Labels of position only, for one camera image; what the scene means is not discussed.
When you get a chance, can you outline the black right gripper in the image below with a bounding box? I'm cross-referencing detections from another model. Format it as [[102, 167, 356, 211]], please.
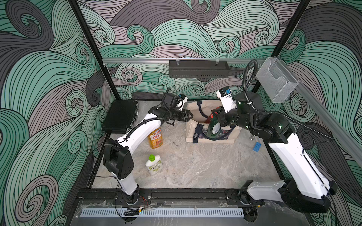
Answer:
[[212, 104, 254, 133]]

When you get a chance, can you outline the cream canvas shopping bag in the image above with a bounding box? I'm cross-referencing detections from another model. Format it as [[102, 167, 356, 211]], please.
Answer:
[[186, 100, 241, 144]]

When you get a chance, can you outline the dark green bottle red cap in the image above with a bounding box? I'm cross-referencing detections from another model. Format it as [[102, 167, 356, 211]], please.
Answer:
[[206, 107, 223, 140]]

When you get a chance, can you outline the large orange soap bottle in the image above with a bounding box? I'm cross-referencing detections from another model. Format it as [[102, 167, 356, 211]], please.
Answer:
[[148, 127, 163, 149]]

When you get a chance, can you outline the red soap bottle red cap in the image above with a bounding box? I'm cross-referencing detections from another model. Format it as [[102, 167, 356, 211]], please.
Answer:
[[204, 114, 213, 124]]

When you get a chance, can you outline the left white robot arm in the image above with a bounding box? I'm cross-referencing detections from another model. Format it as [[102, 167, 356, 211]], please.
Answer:
[[103, 106, 193, 200]]

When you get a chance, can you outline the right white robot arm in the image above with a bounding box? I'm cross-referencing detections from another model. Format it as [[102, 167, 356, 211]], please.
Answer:
[[213, 108, 338, 213]]

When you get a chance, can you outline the blue toy building brick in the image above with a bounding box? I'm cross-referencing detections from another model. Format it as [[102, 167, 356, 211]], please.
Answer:
[[253, 142, 262, 152]]

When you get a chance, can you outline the white bottle green cap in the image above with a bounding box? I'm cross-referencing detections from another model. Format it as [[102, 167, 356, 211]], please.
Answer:
[[145, 154, 163, 175]]

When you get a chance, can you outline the black hard carrying case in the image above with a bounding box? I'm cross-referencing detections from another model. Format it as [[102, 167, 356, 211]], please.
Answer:
[[101, 100, 139, 134]]

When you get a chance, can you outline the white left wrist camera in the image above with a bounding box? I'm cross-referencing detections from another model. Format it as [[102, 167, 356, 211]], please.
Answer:
[[176, 94, 188, 111]]

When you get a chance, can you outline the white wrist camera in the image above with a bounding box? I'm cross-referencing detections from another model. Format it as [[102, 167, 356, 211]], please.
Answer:
[[176, 94, 188, 111], [216, 86, 237, 113]]

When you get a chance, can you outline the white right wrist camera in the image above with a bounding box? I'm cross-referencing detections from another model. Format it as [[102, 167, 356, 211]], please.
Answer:
[[216, 86, 237, 113]]

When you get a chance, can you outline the black corrugated left cable hose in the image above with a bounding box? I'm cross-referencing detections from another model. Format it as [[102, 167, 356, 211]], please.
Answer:
[[124, 87, 174, 140]]

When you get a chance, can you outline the black corrugated cable hose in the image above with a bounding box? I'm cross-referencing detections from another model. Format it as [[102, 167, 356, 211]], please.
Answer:
[[242, 59, 334, 140], [124, 87, 174, 140]]

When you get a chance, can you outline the black corrugated right cable hose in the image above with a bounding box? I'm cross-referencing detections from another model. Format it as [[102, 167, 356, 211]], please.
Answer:
[[242, 59, 334, 140]]

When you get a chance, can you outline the clear plastic wall bin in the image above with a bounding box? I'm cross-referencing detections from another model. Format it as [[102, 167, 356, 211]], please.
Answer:
[[256, 57, 299, 103]]

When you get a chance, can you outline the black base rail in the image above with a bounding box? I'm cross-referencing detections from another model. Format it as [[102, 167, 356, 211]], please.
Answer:
[[79, 187, 300, 208]]

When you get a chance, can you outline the aluminium wall rail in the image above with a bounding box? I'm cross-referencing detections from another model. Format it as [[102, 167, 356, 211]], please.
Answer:
[[102, 57, 251, 64]]

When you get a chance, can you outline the white slotted cable duct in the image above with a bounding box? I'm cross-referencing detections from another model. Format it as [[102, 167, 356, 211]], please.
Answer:
[[79, 208, 244, 218]]

